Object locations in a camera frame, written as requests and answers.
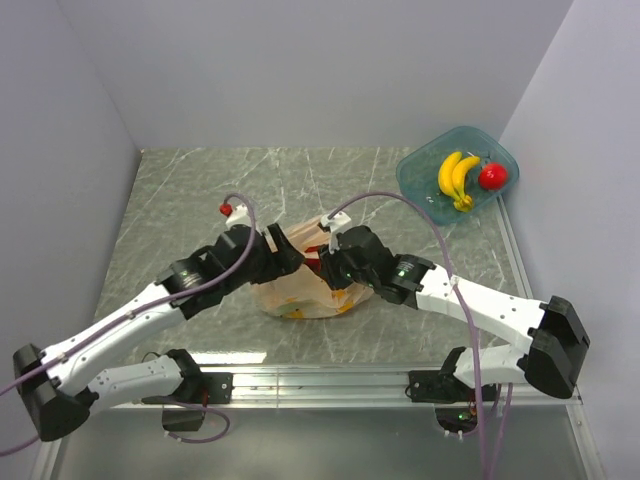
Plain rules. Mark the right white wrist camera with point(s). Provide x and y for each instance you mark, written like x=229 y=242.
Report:
x=338 y=223

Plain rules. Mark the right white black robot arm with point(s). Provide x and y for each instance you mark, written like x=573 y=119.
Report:
x=545 y=343

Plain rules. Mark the red toy pepper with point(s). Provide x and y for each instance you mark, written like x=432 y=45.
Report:
x=312 y=258

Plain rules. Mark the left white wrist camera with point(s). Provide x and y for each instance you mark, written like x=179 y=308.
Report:
x=236 y=215

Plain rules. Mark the aluminium mounting rail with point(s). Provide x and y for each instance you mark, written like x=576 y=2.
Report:
x=323 y=399

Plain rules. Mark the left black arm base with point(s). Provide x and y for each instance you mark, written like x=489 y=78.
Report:
x=185 y=410

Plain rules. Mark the translucent printed plastic bag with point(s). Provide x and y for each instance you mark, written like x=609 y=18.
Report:
x=304 y=294

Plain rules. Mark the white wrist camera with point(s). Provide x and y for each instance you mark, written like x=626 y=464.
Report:
x=338 y=223
x=236 y=215

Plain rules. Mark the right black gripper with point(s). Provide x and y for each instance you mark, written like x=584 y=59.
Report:
x=329 y=266

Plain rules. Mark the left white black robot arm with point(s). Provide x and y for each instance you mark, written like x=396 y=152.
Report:
x=63 y=385

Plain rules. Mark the red toy apple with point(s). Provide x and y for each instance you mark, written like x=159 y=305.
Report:
x=493 y=176

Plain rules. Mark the yellow toy banana bunch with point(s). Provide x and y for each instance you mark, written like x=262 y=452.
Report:
x=452 y=179

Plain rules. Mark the blue transparent plastic container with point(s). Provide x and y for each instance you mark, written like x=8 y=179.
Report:
x=417 y=174

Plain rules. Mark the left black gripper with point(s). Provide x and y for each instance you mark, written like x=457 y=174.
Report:
x=284 y=260

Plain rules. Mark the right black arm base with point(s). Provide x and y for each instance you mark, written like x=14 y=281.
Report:
x=455 y=403

